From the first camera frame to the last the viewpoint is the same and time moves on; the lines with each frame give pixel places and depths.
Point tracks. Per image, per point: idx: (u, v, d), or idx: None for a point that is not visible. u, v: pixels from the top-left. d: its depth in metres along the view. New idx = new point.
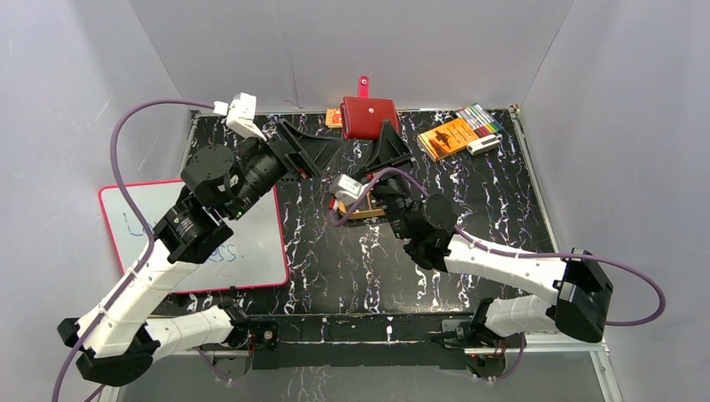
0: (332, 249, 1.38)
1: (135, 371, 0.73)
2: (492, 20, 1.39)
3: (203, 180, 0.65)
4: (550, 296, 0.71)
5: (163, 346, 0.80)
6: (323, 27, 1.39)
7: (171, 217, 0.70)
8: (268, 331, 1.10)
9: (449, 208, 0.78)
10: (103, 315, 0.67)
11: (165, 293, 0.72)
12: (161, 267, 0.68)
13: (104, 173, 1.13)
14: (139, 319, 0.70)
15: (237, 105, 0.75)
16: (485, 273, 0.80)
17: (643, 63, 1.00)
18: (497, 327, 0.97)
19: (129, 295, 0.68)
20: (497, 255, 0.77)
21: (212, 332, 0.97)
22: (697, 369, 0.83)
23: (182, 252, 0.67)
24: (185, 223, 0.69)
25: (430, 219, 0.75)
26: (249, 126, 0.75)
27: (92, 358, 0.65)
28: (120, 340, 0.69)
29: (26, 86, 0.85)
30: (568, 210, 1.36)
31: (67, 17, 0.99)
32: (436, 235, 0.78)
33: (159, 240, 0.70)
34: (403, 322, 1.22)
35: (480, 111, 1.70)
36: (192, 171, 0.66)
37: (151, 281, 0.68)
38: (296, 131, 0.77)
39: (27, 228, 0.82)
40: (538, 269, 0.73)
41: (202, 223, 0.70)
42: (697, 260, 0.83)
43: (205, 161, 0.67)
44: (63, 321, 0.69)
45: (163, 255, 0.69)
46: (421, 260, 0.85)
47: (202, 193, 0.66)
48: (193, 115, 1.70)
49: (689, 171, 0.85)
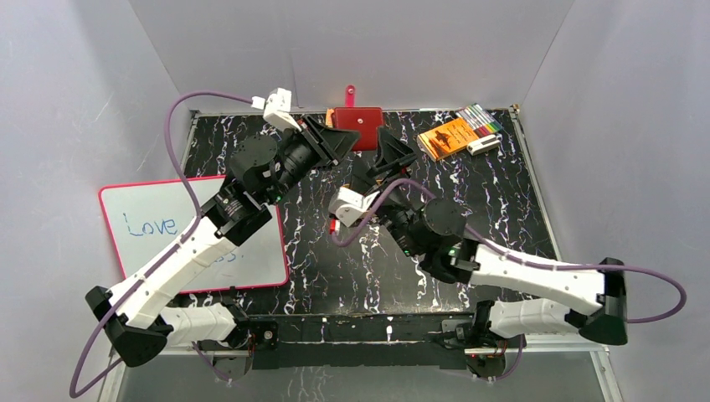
0: (332, 249, 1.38)
1: (149, 353, 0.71)
2: (492, 20, 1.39)
3: (251, 167, 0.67)
4: (588, 307, 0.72)
5: (175, 331, 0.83)
6: (323, 27, 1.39)
7: (219, 198, 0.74)
8: (269, 331, 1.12)
9: (453, 213, 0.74)
10: (143, 282, 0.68)
11: (198, 270, 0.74)
12: (208, 240, 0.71)
13: (104, 173, 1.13)
14: (172, 292, 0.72)
15: (273, 97, 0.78)
16: (514, 284, 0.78)
17: (644, 63, 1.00)
18: (503, 331, 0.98)
19: (172, 265, 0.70)
20: (532, 267, 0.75)
21: (216, 327, 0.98)
22: (697, 369, 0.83)
23: (229, 229, 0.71)
24: (234, 205, 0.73)
25: (433, 228, 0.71)
26: (285, 117, 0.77)
27: (126, 324, 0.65)
28: (149, 313, 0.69)
29: (27, 88, 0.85)
30: (567, 210, 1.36)
31: (67, 18, 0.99)
32: (445, 244, 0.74)
33: (206, 217, 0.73)
34: (403, 322, 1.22)
35: (480, 111, 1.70)
36: (239, 159, 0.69)
37: (196, 253, 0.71)
38: (320, 126, 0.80)
39: (27, 228, 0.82)
40: (578, 280, 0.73)
41: (247, 206, 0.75)
42: (697, 260, 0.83)
43: (250, 148, 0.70)
44: (93, 288, 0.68)
45: (209, 229, 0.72)
46: (441, 275, 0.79)
47: (248, 179, 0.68)
48: (193, 115, 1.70)
49: (688, 172, 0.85)
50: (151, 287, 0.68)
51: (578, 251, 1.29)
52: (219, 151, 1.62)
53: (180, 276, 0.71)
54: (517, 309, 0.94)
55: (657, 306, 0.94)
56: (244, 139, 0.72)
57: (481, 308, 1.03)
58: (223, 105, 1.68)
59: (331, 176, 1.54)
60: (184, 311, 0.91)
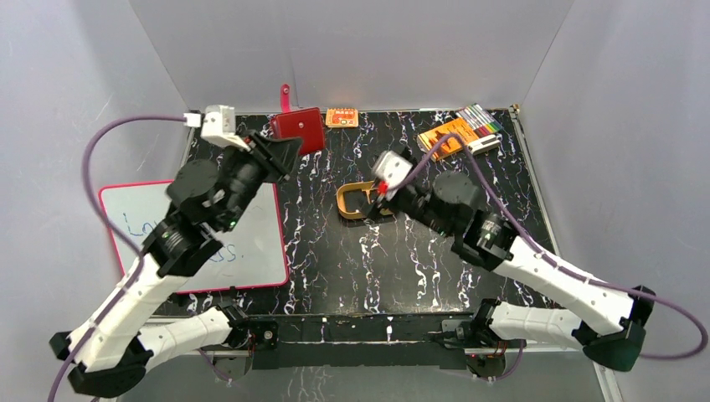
0: (332, 249, 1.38)
1: (130, 380, 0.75)
2: (492, 20, 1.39)
3: (188, 198, 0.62)
4: (606, 327, 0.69)
5: (156, 355, 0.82)
6: (322, 27, 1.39)
7: (158, 232, 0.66)
8: (269, 331, 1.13)
9: (464, 182, 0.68)
10: (95, 328, 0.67)
11: (156, 304, 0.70)
12: (151, 281, 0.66)
13: (104, 173, 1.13)
14: (132, 328, 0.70)
15: (217, 116, 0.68)
16: (538, 285, 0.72)
17: (643, 62, 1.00)
18: (501, 331, 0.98)
19: (118, 311, 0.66)
20: (564, 274, 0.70)
21: (209, 337, 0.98)
22: (697, 370, 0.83)
23: (172, 266, 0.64)
24: (174, 238, 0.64)
25: (439, 194, 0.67)
26: (234, 137, 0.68)
27: (84, 372, 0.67)
28: (112, 353, 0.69)
29: (27, 88, 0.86)
30: (567, 210, 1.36)
31: (67, 18, 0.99)
32: (461, 215, 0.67)
33: (148, 255, 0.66)
34: (403, 322, 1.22)
35: (480, 111, 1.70)
36: (177, 188, 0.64)
37: (141, 296, 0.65)
38: (269, 140, 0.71)
39: (27, 227, 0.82)
40: (606, 300, 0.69)
41: (191, 238, 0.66)
42: (697, 260, 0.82)
43: (190, 177, 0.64)
44: (55, 335, 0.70)
45: (151, 269, 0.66)
46: (469, 257, 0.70)
47: (187, 209, 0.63)
48: (194, 115, 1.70)
49: (688, 171, 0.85)
50: (103, 334, 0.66)
51: (578, 251, 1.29)
52: (219, 151, 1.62)
53: (131, 319, 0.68)
54: (521, 315, 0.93)
55: (657, 306, 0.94)
56: (181, 169, 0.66)
57: (486, 307, 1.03)
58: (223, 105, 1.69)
59: (331, 175, 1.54)
60: (168, 328, 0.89)
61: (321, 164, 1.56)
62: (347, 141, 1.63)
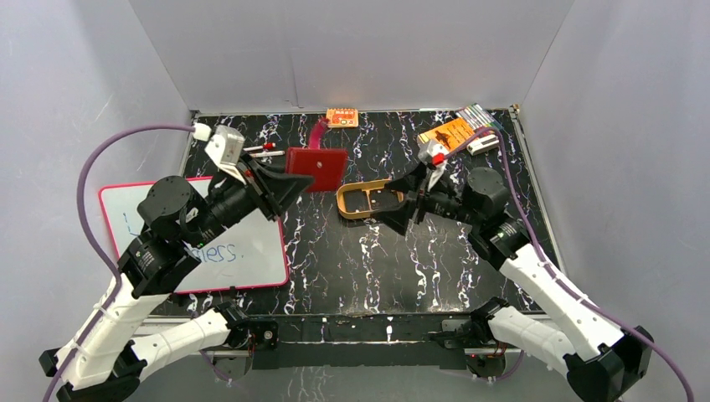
0: (332, 249, 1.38)
1: (124, 393, 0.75)
2: (492, 20, 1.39)
3: (158, 216, 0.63)
4: (586, 351, 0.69)
5: (150, 364, 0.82)
6: (322, 27, 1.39)
7: (133, 251, 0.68)
8: (269, 331, 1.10)
9: (498, 183, 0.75)
10: (77, 349, 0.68)
11: (138, 322, 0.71)
12: (127, 301, 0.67)
13: (104, 173, 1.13)
14: (117, 347, 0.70)
15: (221, 146, 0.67)
16: (533, 293, 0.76)
17: (643, 62, 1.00)
18: (496, 330, 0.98)
19: (97, 331, 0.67)
20: (559, 288, 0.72)
21: (207, 339, 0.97)
22: (697, 369, 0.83)
23: (145, 287, 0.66)
24: (146, 256, 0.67)
25: (470, 185, 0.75)
26: (233, 171, 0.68)
27: (72, 391, 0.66)
28: (100, 369, 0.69)
29: (26, 87, 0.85)
30: (567, 210, 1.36)
31: (67, 17, 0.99)
32: (485, 210, 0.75)
33: (125, 275, 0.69)
34: (403, 322, 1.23)
35: (480, 111, 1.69)
36: (147, 206, 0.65)
37: (117, 316, 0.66)
38: (270, 177, 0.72)
39: (27, 227, 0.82)
40: (594, 324, 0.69)
41: (165, 255, 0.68)
42: (697, 260, 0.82)
43: (161, 196, 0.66)
44: (43, 353, 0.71)
45: (127, 290, 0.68)
46: (477, 245, 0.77)
47: (161, 228, 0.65)
48: (194, 115, 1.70)
49: (688, 171, 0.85)
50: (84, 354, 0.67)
51: (578, 252, 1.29)
52: None
53: (113, 338, 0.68)
54: (522, 323, 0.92)
55: (657, 306, 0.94)
56: (155, 184, 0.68)
57: (493, 305, 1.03)
58: (223, 105, 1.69)
59: None
60: (162, 336, 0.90)
61: None
62: (347, 141, 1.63)
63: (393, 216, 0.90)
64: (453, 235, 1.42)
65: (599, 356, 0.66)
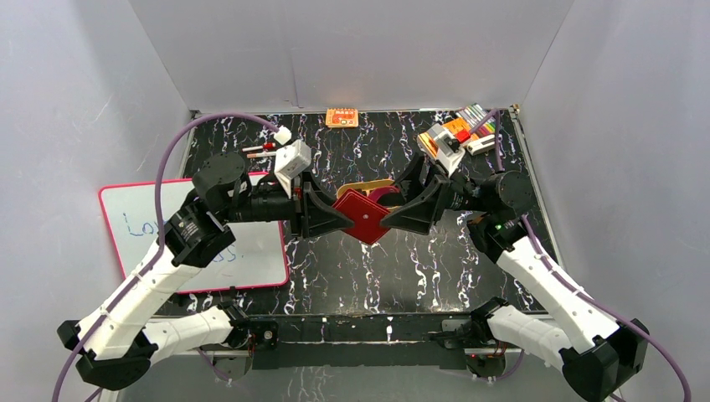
0: (332, 249, 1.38)
1: (134, 376, 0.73)
2: (491, 20, 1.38)
3: (215, 185, 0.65)
4: (581, 342, 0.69)
5: (161, 348, 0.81)
6: (322, 27, 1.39)
7: (177, 222, 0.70)
8: (268, 331, 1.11)
9: (526, 193, 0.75)
10: (106, 316, 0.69)
11: (167, 296, 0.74)
12: (164, 270, 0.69)
13: (104, 173, 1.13)
14: (141, 320, 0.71)
15: (288, 157, 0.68)
16: (531, 286, 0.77)
17: (644, 62, 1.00)
18: (496, 329, 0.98)
19: (132, 297, 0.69)
20: (557, 280, 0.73)
21: (211, 334, 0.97)
22: (697, 368, 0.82)
23: (185, 255, 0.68)
24: (190, 227, 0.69)
25: (500, 193, 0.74)
26: (286, 184, 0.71)
27: (94, 360, 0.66)
28: (121, 342, 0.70)
29: (26, 87, 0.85)
30: (567, 211, 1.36)
31: (66, 17, 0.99)
32: (501, 215, 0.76)
33: (166, 246, 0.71)
34: (403, 322, 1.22)
35: (480, 111, 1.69)
36: (203, 175, 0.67)
37: (155, 284, 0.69)
38: (316, 206, 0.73)
39: (27, 228, 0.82)
40: (590, 316, 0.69)
41: (207, 228, 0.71)
42: (697, 260, 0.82)
43: (217, 166, 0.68)
44: (64, 323, 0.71)
45: (167, 259, 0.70)
46: (477, 239, 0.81)
47: (211, 197, 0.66)
48: (193, 115, 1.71)
49: (688, 171, 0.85)
50: (115, 321, 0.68)
51: (578, 252, 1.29)
52: (219, 151, 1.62)
53: (145, 307, 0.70)
54: (522, 321, 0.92)
55: (656, 306, 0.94)
56: (211, 156, 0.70)
57: (493, 305, 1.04)
58: (223, 105, 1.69)
59: (331, 175, 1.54)
60: (172, 325, 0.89)
61: (321, 164, 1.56)
62: (347, 141, 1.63)
63: (417, 214, 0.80)
64: (453, 235, 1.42)
65: (594, 347, 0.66)
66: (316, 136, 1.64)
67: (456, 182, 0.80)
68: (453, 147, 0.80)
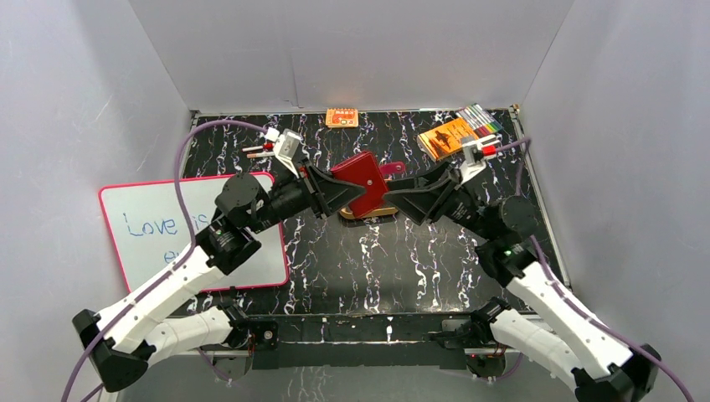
0: (332, 249, 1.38)
1: (131, 379, 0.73)
2: (491, 19, 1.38)
3: (235, 207, 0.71)
4: (595, 369, 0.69)
5: (158, 350, 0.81)
6: (321, 28, 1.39)
7: (212, 229, 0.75)
8: (268, 331, 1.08)
9: (528, 215, 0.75)
10: (131, 306, 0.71)
11: (189, 296, 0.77)
12: (199, 270, 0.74)
13: (104, 173, 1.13)
14: (160, 317, 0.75)
15: (280, 140, 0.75)
16: (543, 313, 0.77)
17: (644, 62, 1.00)
18: (497, 332, 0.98)
19: (163, 291, 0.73)
20: (570, 306, 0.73)
21: (209, 335, 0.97)
22: (697, 370, 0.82)
23: (220, 258, 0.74)
24: (224, 239, 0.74)
25: (503, 218, 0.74)
26: (289, 164, 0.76)
27: (111, 347, 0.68)
28: (136, 337, 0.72)
29: (27, 89, 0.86)
30: (567, 210, 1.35)
31: (67, 17, 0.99)
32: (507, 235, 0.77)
33: (198, 247, 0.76)
34: (403, 322, 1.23)
35: (480, 111, 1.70)
36: (223, 198, 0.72)
37: (187, 280, 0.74)
38: (323, 177, 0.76)
39: (28, 226, 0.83)
40: (603, 342, 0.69)
41: (237, 239, 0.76)
42: (696, 260, 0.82)
43: (234, 188, 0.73)
44: (82, 311, 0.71)
45: (201, 258, 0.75)
46: (485, 262, 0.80)
47: (234, 217, 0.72)
48: (193, 115, 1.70)
49: (687, 171, 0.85)
50: (141, 312, 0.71)
51: (577, 252, 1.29)
52: (220, 151, 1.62)
53: (170, 302, 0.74)
54: (527, 332, 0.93)
55: (657, 307, 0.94)
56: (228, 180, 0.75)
57: (493, 306, 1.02)
58: (223, 105, 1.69)
59: None
60: (172, 326, 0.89)
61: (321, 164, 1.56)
62: (347, 141, 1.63)
63: (418, 200, 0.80)
64: (453, 235, 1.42)
65: (609, 376, 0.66)
66: (316, 136, 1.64)
67: (465, 195, 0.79)
68: (476, 158, 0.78)
